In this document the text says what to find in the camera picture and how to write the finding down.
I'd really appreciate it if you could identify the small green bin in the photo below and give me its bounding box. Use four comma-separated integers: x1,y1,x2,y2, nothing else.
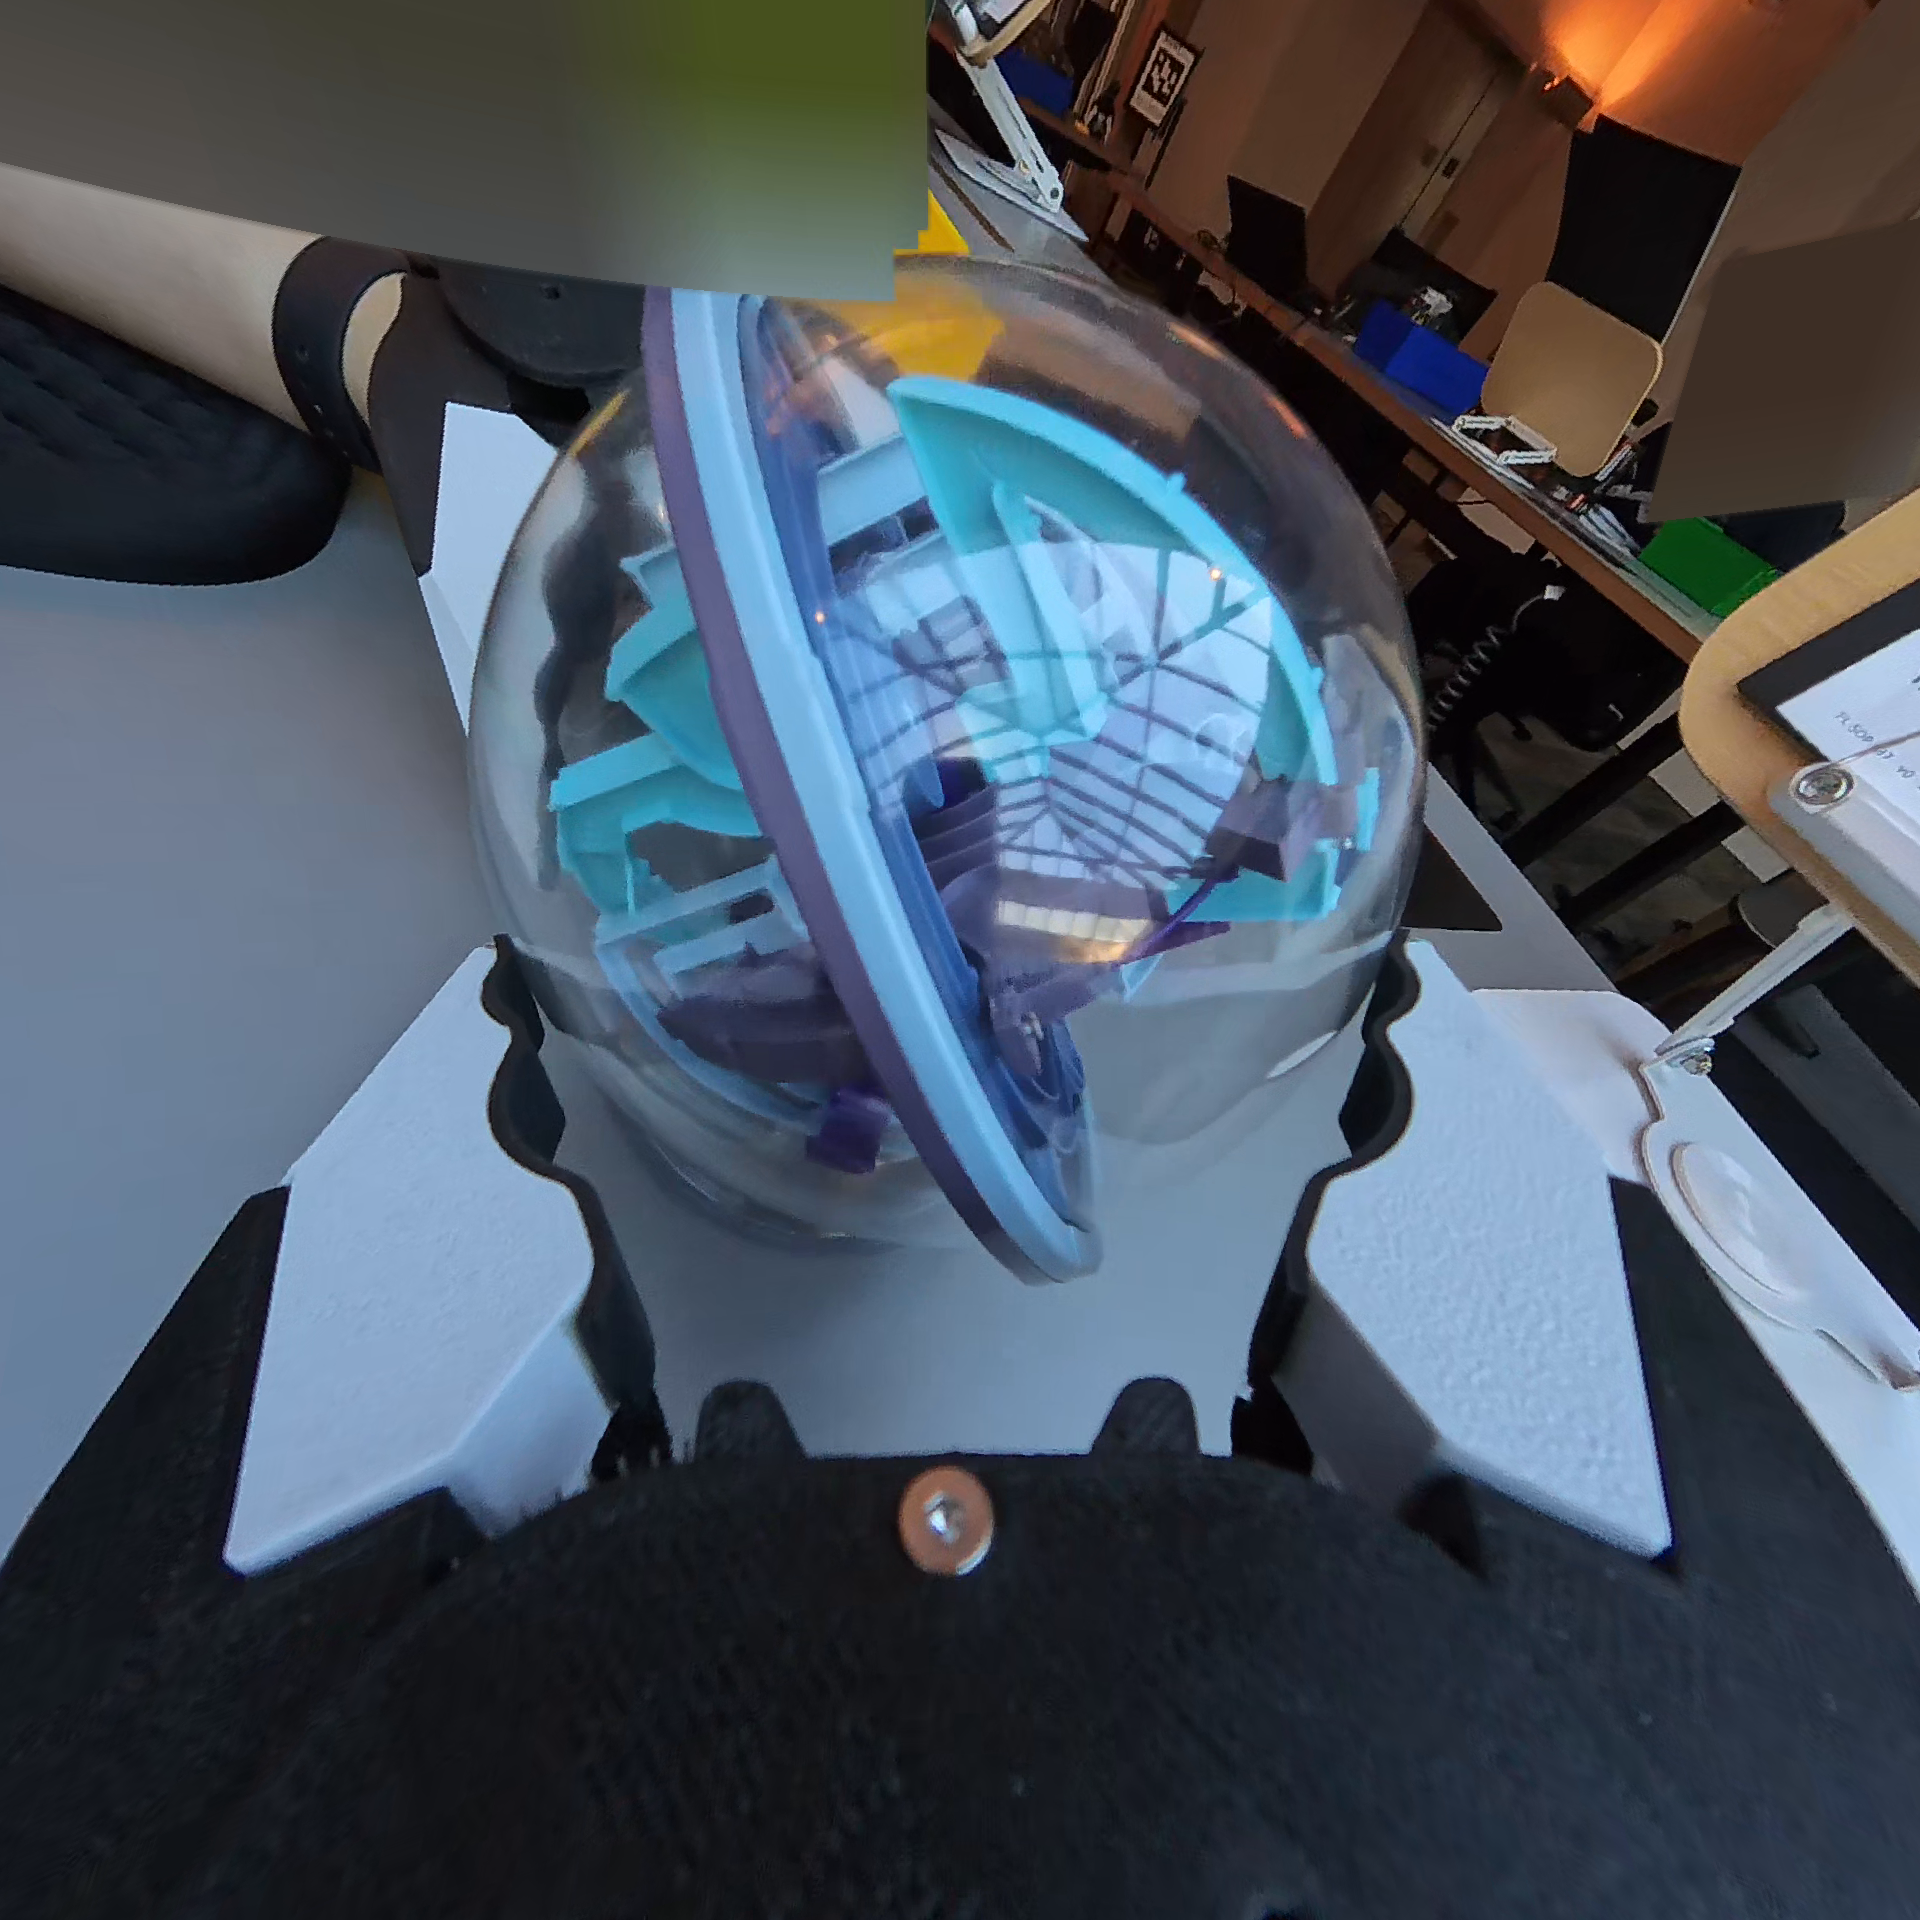
1635,516,1779,617

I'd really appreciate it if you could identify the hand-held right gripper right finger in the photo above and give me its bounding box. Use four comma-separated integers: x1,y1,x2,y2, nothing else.
1229,932,1671,1557

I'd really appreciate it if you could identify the black mesh cushion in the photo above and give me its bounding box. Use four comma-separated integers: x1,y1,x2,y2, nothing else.
0,286,354,588

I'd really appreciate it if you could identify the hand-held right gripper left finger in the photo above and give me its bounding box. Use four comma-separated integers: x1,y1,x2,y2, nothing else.
224,932,676,1574

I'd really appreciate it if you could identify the black coiled cable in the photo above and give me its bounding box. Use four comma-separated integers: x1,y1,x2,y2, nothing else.
1425,604,1514,735

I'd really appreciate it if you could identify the white board stand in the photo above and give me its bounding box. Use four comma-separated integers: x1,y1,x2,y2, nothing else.
1477,901,1920,1390
960,59,1069,213

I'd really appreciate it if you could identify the person's left forearm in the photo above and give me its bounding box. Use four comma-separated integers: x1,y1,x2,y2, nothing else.
0,157,407,453

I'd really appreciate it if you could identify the clear maze ball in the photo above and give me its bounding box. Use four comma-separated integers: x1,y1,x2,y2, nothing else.
465,255,1427,1288

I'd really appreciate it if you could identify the pale wooden chair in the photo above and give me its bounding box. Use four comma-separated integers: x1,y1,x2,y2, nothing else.
1500,280,1665,465

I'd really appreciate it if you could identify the long wooden-edged desk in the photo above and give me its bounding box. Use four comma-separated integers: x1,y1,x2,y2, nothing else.
1050,134,1713,662

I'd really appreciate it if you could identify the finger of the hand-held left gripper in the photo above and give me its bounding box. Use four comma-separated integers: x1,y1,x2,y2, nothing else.
376,287,588,705

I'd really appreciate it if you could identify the black wrist band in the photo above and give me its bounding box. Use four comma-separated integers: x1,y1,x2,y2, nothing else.
275,238,415,470

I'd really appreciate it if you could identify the blue plastic bin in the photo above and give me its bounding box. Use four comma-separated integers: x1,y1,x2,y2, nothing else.
1359,307,1495,407

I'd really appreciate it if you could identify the black white marker tag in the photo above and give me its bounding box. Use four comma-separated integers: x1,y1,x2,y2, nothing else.
1125,29,1204,126

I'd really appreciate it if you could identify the printed instruction sheet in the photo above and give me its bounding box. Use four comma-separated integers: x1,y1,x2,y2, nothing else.
1737,621,1920,903

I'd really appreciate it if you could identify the yellow plastic bin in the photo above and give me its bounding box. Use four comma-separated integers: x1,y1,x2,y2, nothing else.
897,193,1003,368

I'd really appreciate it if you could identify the black laptop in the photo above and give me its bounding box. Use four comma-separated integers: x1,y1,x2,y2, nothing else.
1227,176,1309,287

